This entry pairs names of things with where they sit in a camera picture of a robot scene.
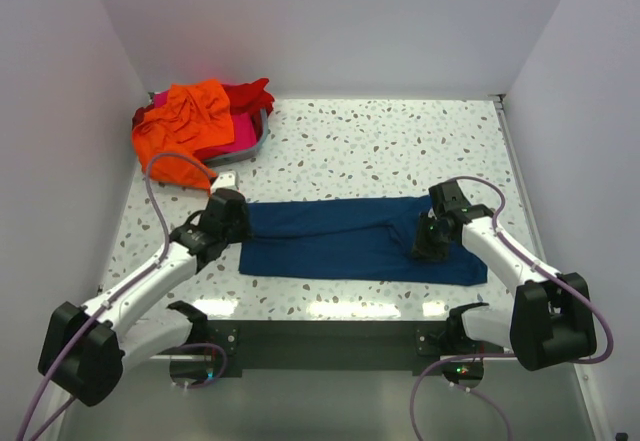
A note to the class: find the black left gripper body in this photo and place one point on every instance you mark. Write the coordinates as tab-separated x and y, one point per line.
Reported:
240	223

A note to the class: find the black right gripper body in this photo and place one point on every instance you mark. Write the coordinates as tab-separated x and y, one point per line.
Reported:
426	242

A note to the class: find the blue t-shirt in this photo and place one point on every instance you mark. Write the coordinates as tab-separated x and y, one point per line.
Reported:
350	239

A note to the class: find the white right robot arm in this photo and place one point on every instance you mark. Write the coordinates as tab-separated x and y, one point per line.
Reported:
550	321

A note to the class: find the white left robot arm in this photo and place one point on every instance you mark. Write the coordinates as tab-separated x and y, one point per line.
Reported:
87	348

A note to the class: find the grey laundry basket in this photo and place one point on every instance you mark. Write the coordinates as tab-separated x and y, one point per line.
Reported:
260	125

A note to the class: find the orange t-shirt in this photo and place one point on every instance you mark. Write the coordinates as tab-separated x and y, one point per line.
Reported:
166	138

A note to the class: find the red t-shirt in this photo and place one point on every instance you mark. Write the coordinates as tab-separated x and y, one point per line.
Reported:
250	96

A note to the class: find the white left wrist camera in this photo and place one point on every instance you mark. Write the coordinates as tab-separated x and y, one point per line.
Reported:
226	180

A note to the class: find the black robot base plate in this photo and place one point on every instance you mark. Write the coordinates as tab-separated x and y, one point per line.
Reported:
334	345

